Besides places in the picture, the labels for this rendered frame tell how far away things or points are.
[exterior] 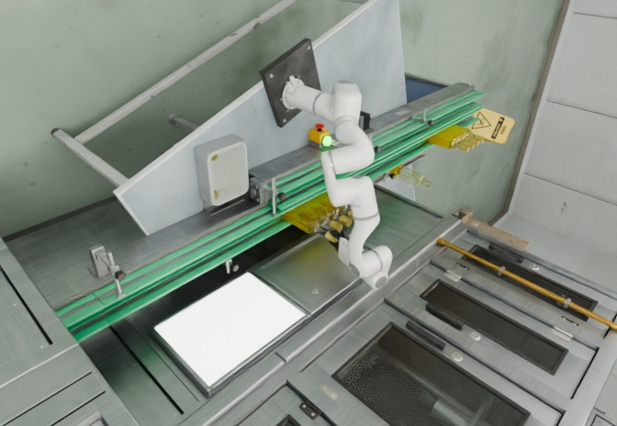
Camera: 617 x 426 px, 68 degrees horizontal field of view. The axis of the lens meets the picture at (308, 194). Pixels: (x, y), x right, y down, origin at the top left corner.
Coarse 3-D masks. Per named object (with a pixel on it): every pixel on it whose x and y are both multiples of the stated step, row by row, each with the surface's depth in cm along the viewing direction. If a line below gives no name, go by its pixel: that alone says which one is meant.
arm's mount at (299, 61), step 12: (300, 48) 181; (312, 48) 186; (276, 60) 177; (288, 60) 178; (300, 60) 183; (312, 60) 188; (264, 72) 173; (276, 72) 176; (288, 72) 181; (300, 72) 186; (312, 72) 191; (264, 84) 177; (276, 84) 179; (312, 84) 195; (276, 96) 181; (276, 108) 184; (288, 108) 189; (276, 120) 190; (288, 120) 192
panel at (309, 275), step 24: (312, 240) 195; (264, 264) 179; (288, 264) 180; (312, 264) 181; (336, 264) 181; (216, 288) 167; (288, 288) 168; (312, 288) 169; (336, 288) 168; (312, 312) 158; (288, 336) 152; (216, 384) 133
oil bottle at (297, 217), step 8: (296, 208) 188; (280, 216) 191; (288, 216) 187; (296, 216) 184; (304, 216) 183; (312, 216) 183; (296, 224) 186; (304, 224) 182; (312, 224) 179; (312, 232) 181
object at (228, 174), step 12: (240, 144) 168; (228, 156) 176; (240, 156) 174; (216, 168) 174; (228, 168) 178; (240, 168) 177; (216, 180) 176; (228, 180) 181; (240, 180) 181; (228, 192) 178; (240, 192) 179; (216, 204) 171
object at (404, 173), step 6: (396, 168) 242; (402, 168) 242; (408, 168) 242; (396, 174) 243; (402, 174) 240; (408, 174) 237; (414, 174) 236; (420, 174) 236; (402, 180) 242; (408, 180) 239; (414, 180) 236; (420, 180) 234; (426, 180) 234
